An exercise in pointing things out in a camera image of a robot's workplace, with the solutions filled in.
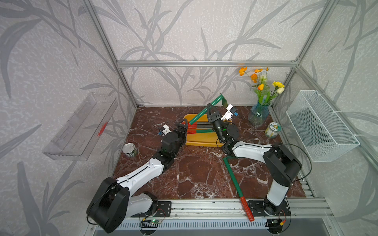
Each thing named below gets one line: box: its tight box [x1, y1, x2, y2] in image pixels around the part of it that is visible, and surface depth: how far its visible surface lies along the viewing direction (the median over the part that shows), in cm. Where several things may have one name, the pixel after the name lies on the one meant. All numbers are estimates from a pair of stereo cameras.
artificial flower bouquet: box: [239, 66, 285, 106], surface depth 97 cm
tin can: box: [122, 142, 138, 158], surface depth 92 cm
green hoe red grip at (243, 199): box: [222, 155, 255, 222], surface depth 77 cm
